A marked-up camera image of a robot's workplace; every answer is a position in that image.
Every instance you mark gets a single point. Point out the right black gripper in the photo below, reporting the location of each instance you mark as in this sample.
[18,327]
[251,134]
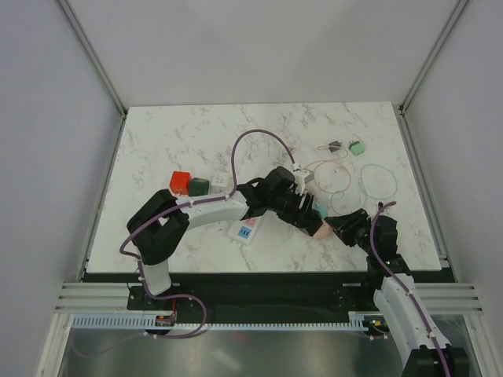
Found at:
[343,225]

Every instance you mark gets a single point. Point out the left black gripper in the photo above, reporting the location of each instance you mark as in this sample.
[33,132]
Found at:
[302,217]

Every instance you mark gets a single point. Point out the white power strip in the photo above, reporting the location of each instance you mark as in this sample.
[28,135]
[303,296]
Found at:
[244,231]

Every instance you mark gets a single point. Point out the small grey charger plug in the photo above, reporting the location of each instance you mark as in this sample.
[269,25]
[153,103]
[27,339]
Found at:
[334,146]

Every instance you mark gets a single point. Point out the dark green cube plug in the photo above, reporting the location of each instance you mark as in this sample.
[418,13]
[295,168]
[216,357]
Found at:
[198,187]

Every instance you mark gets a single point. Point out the light green cube plug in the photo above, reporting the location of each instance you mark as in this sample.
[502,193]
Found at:
[356,148]

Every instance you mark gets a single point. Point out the red cube plug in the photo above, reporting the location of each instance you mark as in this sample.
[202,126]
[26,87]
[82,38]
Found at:
[179,182]

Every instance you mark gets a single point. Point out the teal small plug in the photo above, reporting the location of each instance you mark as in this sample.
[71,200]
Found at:
[322,210]

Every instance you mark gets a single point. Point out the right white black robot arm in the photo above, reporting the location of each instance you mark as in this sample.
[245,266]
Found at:
[424,350]

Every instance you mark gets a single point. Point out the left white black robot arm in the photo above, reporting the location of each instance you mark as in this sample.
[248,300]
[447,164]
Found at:
[158,227]

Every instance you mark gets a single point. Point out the white slotted cable duct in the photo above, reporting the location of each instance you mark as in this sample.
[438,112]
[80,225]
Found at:
[152,322]

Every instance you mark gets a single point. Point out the aluminium front rail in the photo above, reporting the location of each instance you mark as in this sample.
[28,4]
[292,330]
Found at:
[447,298]

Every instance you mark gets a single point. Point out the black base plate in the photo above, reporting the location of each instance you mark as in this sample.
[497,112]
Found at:
[252,297]

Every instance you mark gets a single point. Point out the right aluminium frame post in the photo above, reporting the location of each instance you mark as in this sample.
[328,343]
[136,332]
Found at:
[441,40]

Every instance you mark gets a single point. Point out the aluminium frame post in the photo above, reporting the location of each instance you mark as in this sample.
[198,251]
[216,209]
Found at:
[70,16]
[441,40]

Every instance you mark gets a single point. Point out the left aluminium frame post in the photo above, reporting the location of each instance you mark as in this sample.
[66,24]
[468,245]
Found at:
[70,16]

